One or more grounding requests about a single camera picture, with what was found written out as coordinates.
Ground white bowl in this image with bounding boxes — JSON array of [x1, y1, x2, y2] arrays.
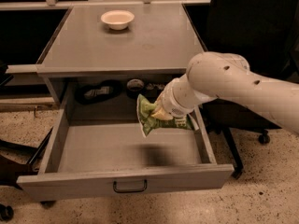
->
[[101, 10, 135, 31]]

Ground green jalapeno chip bag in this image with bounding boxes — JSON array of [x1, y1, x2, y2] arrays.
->
[[136, 94, 199, 137]]

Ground grey cabinet counter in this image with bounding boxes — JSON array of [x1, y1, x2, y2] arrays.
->
[[35, 2, 214, 105]]

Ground black drawer handle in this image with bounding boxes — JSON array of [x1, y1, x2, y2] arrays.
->
[[112, 179, 148, 194]]

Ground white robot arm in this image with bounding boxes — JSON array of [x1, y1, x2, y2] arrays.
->
[[151, 51, 299, 134]]

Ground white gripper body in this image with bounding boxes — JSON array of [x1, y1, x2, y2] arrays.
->
[[157, 81, 193, 118]]

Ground black strap bundle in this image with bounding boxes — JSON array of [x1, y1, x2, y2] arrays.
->
[[73, 79, 122, 105]]

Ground black tape roll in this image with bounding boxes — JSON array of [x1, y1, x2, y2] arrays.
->
[[126, 78, 145, 98]]

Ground black office chair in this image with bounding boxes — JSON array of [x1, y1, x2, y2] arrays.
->
[[200, 0, 298, 178]]

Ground small metal clips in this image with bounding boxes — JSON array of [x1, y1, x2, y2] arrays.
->
[[146, 83, 165, 91]]

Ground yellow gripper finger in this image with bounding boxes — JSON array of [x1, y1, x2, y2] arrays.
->
[[150, 105, 173, 120]]

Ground grey open drawer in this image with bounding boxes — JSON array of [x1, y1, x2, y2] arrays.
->
[[18, 85, 234, 202]]

